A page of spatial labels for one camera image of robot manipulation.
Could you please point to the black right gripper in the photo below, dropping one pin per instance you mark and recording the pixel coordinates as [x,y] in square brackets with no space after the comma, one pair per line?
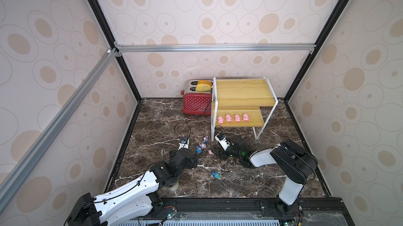
[225,152]

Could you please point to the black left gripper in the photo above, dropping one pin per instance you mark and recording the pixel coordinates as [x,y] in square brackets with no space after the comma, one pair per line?
[191,163]

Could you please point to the Doraemon figure teal ball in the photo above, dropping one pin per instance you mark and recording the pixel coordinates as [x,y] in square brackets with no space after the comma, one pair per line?
[216,175]

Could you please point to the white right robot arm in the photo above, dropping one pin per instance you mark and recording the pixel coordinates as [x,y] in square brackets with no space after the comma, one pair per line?
[296,162]

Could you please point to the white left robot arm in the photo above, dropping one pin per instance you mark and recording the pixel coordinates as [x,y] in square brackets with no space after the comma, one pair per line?
[134,199]

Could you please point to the clear tape roll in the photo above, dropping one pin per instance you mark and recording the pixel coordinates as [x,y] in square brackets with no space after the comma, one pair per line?
[173,187]

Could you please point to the Doraemon figure purple pink hat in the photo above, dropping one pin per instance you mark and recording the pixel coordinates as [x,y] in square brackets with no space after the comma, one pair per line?
[206,139]

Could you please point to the white metal wooden shelf rack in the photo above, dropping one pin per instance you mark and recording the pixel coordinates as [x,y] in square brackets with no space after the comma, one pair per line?
[256,97]

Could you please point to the red polka dot toaster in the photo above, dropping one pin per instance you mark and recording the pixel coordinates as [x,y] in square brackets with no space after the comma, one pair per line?
[195,102]

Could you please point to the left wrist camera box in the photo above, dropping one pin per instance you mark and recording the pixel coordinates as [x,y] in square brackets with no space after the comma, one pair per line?
[183,143]

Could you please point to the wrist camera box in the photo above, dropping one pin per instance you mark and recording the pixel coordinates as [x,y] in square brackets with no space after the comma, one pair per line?
[183,143]
[222,140]

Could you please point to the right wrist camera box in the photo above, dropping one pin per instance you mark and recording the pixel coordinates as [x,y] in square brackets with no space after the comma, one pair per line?
[222,140]

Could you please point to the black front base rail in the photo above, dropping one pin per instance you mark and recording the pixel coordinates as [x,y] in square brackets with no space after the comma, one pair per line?
[307,211]

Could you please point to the silver aluminium rail back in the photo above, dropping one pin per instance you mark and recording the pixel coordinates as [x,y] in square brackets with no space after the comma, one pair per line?
[217,48]

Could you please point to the silver aluminium rail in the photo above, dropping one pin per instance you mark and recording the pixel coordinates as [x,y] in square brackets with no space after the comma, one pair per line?
[30,160]
[217,48]

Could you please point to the silver aluminium rail left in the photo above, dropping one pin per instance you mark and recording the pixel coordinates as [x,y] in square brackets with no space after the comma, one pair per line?
[30,160]

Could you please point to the black corner frame post left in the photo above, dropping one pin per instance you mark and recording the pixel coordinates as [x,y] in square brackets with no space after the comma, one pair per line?
[102,21]

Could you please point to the black corner frame post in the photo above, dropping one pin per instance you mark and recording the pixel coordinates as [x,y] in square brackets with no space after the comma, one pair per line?
[328,27]
[102,21]

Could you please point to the black corner frame post right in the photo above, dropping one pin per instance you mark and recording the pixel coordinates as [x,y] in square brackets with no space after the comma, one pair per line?
[328,27]

